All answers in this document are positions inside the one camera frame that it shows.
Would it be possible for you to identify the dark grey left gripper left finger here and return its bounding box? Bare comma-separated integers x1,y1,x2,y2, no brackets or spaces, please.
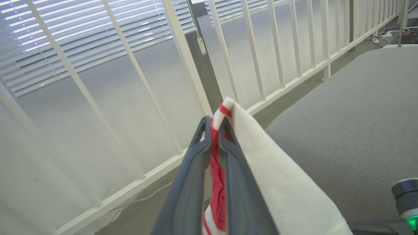
151,116,213,235

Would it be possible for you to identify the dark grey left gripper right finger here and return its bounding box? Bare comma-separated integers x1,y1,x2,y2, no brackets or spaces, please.
218,121,280,235

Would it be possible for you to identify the white garment with red trim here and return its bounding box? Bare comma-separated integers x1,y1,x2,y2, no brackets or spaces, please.
202,97,354,235

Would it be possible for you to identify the white slatted railing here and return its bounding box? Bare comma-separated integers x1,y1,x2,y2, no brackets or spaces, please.
0,0,409,235

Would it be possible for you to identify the grey fabric sofa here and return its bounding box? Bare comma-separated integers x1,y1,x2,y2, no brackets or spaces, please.
265,46,418,226

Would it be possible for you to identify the narrow white window blind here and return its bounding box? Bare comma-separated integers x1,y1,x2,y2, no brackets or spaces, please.
204,0,294,26

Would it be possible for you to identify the wide white window blind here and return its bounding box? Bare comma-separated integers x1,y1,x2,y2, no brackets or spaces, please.
0,0,196,98

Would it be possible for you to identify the grey metal pole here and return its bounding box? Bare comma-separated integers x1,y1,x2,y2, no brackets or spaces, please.
398,0,410,47

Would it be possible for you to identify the thin white floor cable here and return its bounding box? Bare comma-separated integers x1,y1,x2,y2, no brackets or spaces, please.
108,182,174,212

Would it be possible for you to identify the blind cord with white pull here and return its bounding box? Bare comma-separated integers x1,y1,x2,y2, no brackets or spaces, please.
186,0,207,55

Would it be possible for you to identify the white power strip with cables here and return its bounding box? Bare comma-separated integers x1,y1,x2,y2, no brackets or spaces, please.
371,28,412,44

